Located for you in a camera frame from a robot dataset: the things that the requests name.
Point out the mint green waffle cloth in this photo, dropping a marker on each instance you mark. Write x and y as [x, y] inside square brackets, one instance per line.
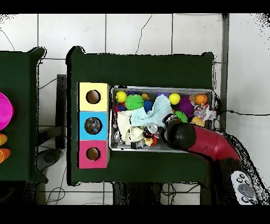
[151, 116]

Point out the cream waffle cloth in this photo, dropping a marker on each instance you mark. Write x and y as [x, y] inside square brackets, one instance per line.
[123, 126]

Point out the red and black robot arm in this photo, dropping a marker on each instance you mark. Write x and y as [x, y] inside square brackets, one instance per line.
[211, 143]

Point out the wooden box with three holes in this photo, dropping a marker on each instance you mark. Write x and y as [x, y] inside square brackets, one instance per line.
[95, 105]

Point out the green spiky rubber ball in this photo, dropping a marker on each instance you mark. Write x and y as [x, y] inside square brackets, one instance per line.
[134, 102]
[181, 115]

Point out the blue spiky rubber ball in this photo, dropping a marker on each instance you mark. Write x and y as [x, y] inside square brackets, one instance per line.
[148, 105]

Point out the yellow smiley foam ball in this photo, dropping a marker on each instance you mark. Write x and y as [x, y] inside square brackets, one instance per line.
[120, 96]

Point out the black and red can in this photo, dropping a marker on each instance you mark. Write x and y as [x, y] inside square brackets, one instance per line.
[151, 129]

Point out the yellow tennis ball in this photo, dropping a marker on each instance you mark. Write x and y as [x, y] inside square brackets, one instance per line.
[174, 98]

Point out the dark green table cloth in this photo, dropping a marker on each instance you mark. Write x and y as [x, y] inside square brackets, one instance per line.
[137, 69]
[19, 74]

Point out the purple spiky rubber ball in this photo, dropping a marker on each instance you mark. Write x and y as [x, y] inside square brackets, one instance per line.
[186, 105]

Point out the peach foam ball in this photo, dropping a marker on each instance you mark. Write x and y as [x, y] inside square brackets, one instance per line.
[199, 120]

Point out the orange toy basketball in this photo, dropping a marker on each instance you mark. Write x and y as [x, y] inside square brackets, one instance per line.
[200, 99]

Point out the black upright panel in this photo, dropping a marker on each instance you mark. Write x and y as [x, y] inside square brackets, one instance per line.
[61, 109]

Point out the pink plastic bowl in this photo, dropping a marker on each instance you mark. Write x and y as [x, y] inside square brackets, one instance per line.
[5, 111]

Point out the orange plastic cup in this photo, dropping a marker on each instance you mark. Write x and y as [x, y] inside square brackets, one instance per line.
[4, 154]
[2, 139]

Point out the grey metal rail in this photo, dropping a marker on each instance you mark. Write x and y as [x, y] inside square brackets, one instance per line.
[223, 84]

